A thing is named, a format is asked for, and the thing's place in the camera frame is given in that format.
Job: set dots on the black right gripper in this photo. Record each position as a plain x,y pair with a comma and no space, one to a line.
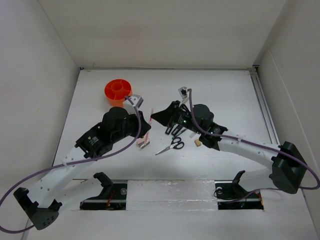
165,117

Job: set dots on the pink cap black highlighter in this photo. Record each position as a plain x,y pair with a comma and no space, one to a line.
176,130

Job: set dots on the tan eraser block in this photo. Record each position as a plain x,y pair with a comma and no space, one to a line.
198,142

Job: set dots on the green gel pen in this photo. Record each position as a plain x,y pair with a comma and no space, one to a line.
179,133

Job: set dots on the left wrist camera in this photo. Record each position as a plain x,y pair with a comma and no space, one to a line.
132,101

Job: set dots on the aluminium rail right side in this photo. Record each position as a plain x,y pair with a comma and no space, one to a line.
264,108

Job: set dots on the pink white mini stapler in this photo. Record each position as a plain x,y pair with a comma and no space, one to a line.
142,143

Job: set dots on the blue cap black highlighter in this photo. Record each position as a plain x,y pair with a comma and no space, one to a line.
168,130

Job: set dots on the black handled scissors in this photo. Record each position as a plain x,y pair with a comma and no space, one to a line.
175,144

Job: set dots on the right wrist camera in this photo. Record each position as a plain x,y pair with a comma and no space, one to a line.
184,93

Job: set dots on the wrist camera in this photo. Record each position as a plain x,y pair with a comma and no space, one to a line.
184,93
132,101

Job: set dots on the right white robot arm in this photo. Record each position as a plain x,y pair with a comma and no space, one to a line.
284,166

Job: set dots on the orange round desk organizer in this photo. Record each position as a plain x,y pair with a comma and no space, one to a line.
116,90

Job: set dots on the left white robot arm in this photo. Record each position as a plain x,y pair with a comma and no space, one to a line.
47,198

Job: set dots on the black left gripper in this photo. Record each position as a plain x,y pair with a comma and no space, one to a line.
144,126

